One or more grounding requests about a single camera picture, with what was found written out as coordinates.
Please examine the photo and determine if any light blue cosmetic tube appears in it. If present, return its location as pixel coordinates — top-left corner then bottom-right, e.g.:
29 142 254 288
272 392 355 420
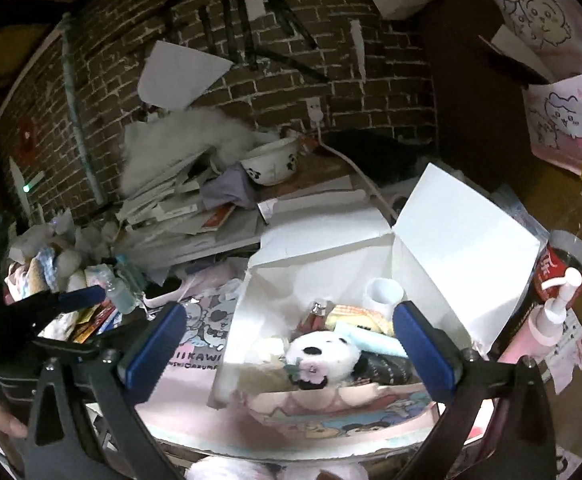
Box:
334 324 408 358

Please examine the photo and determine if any white cylinder cup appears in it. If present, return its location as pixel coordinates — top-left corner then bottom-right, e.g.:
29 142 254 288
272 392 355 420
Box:
363 278 405 320

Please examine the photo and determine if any panda plush toy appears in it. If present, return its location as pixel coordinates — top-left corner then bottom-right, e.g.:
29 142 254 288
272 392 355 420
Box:
285 330 361 390

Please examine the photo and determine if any white plush toy with cap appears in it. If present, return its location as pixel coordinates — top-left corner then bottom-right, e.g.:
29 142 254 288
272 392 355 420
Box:
4 208 110 302

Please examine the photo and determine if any clear liquid bottle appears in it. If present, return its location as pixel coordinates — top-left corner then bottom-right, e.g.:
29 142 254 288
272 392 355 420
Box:
98 264 137 315

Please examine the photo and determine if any pink desk mat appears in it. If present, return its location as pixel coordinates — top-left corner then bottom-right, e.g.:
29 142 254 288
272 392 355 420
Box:
90 259 493 461

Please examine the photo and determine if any teal bottle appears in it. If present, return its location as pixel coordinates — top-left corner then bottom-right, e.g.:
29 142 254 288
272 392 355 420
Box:
116 255 147 297

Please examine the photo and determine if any pink pump bottle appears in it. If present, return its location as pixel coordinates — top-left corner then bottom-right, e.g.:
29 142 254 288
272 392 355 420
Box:
499 266 582 364

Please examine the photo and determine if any stack of books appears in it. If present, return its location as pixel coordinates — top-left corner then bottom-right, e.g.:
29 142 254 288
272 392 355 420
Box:
113 152 261 270

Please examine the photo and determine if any pink cartoon cardboard box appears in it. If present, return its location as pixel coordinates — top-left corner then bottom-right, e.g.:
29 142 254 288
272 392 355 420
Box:
206 161 543 461

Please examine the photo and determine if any white fluffy fur piece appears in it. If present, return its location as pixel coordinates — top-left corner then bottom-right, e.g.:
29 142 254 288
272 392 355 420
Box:
120 107 256 197

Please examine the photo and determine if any coca cola bottle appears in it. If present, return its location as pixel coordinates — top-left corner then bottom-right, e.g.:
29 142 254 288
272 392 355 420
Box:
533 173 582 307

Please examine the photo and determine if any purple cloth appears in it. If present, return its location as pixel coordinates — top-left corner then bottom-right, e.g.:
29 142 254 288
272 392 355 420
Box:
200 162 256 210

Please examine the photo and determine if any panda ceramic bowl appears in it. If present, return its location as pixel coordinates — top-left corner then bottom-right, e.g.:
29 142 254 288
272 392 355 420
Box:
240 138 299 186

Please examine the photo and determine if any chiikawa paper bag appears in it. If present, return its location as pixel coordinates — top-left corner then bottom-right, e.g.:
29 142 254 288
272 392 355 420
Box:
490 0 582 174

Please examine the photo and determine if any white paper on wall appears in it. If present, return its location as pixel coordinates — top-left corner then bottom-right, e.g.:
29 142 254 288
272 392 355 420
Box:
137 40 233 112

